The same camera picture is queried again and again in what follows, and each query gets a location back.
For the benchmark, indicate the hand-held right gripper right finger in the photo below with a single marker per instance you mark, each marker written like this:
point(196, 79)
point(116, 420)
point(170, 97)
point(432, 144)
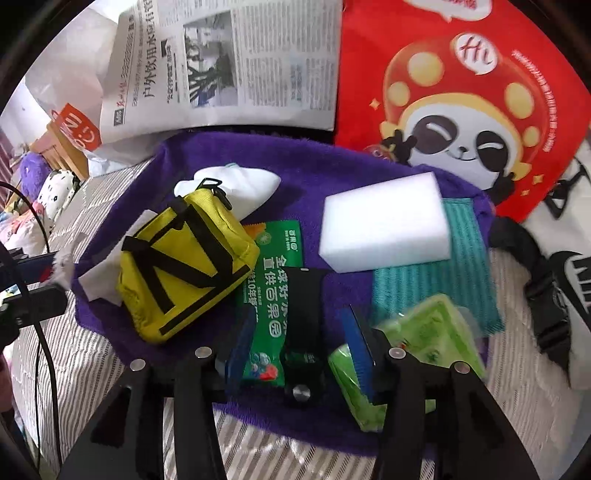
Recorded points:
point(358, 341)

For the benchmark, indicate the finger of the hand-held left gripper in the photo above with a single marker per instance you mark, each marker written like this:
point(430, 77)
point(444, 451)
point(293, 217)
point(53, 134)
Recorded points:
point(34, 268)
point(39, 302)

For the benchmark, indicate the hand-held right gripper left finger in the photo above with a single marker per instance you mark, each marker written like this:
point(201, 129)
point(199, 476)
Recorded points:
point(242, 341)

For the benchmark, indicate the green snack packet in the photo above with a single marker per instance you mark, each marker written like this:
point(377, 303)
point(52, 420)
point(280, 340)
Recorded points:
point(272, 286)

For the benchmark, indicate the green tissue pack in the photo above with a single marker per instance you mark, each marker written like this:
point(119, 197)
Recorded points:
point(429, 337)

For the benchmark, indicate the yellow mini bag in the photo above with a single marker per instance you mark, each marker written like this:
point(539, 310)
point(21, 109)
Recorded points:
point(194, 258)

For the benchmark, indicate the white sponge block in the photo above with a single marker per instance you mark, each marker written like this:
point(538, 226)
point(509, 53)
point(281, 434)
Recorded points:
point(383, 221)

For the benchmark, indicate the teal striped cloth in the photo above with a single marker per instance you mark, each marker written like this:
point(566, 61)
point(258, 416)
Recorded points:
point(466, 277)

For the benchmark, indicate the white dotted pillow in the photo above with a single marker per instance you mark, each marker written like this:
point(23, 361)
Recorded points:
point(55, 191)

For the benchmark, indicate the purple plush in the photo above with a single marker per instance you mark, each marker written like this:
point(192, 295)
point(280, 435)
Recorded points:
point(32, 170)

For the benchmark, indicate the striped quilt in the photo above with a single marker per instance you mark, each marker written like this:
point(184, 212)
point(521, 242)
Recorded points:
point(277, 454)

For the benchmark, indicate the wooden headboard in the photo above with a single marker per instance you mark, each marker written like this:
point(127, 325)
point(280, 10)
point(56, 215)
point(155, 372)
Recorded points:
point(64, 152)

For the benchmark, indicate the white plastic shopping bag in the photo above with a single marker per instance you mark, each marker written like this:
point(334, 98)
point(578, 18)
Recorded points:
point(76, 127)

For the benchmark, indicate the purple towel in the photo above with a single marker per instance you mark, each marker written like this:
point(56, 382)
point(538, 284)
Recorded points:
point(300, 170)

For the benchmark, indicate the white waist bag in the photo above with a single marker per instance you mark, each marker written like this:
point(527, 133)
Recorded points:
point(535, 235)

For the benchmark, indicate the red paper bag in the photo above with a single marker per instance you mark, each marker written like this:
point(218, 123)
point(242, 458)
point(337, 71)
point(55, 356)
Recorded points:
point(369, 69)

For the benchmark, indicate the folded newspaper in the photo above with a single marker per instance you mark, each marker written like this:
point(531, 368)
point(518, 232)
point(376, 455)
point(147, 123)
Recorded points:
point(277, 69)

